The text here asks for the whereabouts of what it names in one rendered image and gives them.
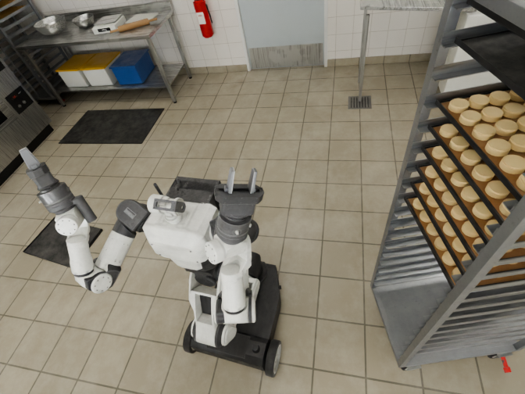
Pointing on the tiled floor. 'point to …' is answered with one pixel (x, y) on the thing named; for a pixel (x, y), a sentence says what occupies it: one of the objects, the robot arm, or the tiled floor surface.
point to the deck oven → (18, 122)
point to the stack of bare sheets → (55, 244)
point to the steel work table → (159, 76)
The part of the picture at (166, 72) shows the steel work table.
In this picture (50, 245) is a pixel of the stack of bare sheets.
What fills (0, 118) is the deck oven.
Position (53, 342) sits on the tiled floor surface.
